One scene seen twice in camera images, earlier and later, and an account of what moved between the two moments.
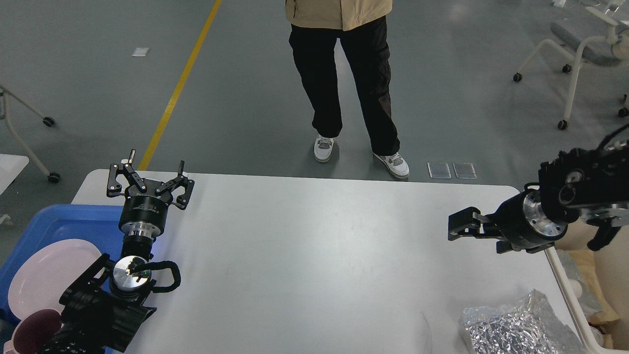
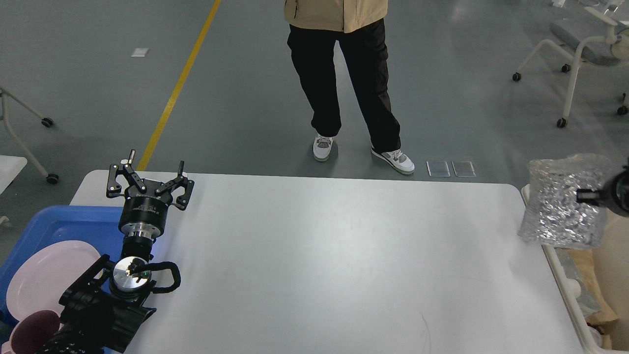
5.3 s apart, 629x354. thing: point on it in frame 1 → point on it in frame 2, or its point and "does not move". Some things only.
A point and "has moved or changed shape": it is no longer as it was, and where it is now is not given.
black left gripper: x=144 y=212 does not move
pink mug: x=33 y=331 does not move
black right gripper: x=520 y=222 → x=619 y=193
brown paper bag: x=585 y=260 does not move
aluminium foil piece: x=529 y=325 has moved or changed shape
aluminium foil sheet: x=589 y=306 does not move
